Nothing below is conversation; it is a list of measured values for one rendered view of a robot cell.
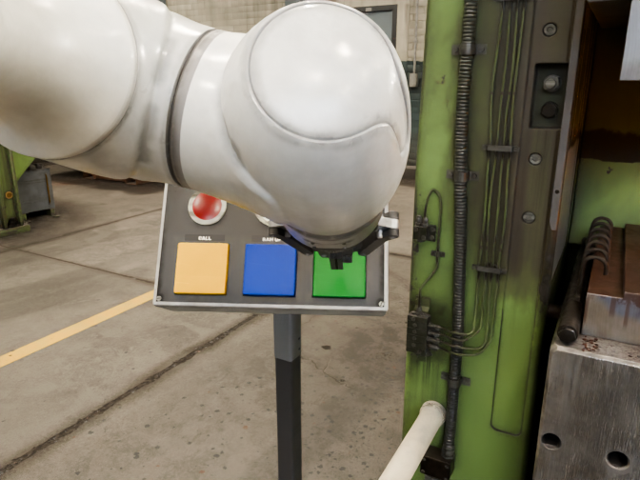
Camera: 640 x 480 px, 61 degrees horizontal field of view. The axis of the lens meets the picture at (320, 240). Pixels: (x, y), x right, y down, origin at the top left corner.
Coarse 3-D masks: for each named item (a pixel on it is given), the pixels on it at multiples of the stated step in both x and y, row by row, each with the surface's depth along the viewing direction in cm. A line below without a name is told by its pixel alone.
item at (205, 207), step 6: (198, 198) 81; (204, 198) 81; (210, 198) 81; (216, 198) 81; (192, 204) 81; (198, 204) 81; (204, 204) 81; (210, 204) 81; (216, 204) 81; (198, 210) 81; (204, 210) 81; (210, 210) 81; (216, 210) 81; (198, 216) 81; (204, 216) 81; (210, 216) 81
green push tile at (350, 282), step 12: (324, 264) 78; (348, 264) 77; (360, 264) 77; (324, 276) 77; (336, 276) 77; (348, 276) 77; (360, 276) 77; (312, 288) 77; (324, 288) 77; (336, 288) 77; (348, 288) 77; (360, 288) 77
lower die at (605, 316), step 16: (624, 240) 102; (624, 256) 92; (592, 272) 85; (624, 272) 83; (592, 288) 79; (608, 288) 79; (624, 288) 76; (592, 304) 77; (608, 304) 76; (624, 304) 75; (592, 320) 78; (608, 320) 77; (624, 320) 76; (608, 336) 78; (624, 336) 77
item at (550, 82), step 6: (546, 78) 87; (552, 78) 86; (558, 78) 86; (546, 84) 86; (552, 84) 86; (558, 84) 86; (552, 90) 87; (552, 102) 88; (546, 108) 88; (552, 108) 88; (558, 108) 88; (546, 114) 88; (552, 114) 88
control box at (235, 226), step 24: (168, 192) 82; (192, 192) 82; (168, 216) 81; (192, 216) 81; (216, 216) 81; (240, 216) 81; (168, 240) 80; (192, 240) 80; (216, 240) 80; (240, 240) 80; (264, 240) 80; (168, 264) 80; (240, 264) 79; (312, 264) 78; (384, 264) 78; (168, 288) 79; (240, 288) 78; (384, 288) 77; (264, 312) 84; (288, 312) 83; (312, 312) 82; (336, 312) 81; (360, 312) 79; (384, 312) 78
